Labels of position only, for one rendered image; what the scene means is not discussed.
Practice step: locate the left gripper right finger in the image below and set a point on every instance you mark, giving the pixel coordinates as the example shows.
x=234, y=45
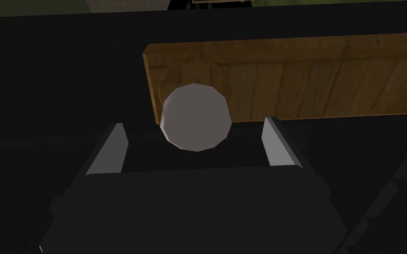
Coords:
x=277, y=146

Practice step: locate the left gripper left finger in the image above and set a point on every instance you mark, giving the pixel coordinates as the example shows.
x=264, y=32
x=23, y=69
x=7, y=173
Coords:
x=110, y=152

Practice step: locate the brown wooden drawer front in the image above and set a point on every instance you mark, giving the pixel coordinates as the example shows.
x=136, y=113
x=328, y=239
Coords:
x=295, y=81

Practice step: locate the grey ball knob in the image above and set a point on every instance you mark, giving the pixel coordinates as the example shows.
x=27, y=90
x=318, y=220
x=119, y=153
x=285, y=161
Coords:
x=196, y=118

